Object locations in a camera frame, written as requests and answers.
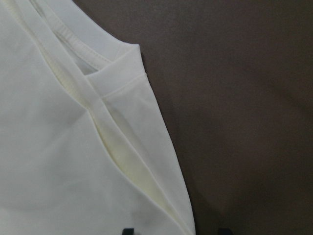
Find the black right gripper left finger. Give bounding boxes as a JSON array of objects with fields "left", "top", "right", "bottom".
[{"left": 122, "top": 228, "right": 134, "bottom": 235}]

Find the cream long-sleeve cat shirt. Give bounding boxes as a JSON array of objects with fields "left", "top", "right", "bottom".
[{"left": 0, "top": 0, "right": 195, "bottom": 235}]

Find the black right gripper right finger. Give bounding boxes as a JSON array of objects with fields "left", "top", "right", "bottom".
[{"left": 218, "top": 228, "right": 232, "bottom": 235}]

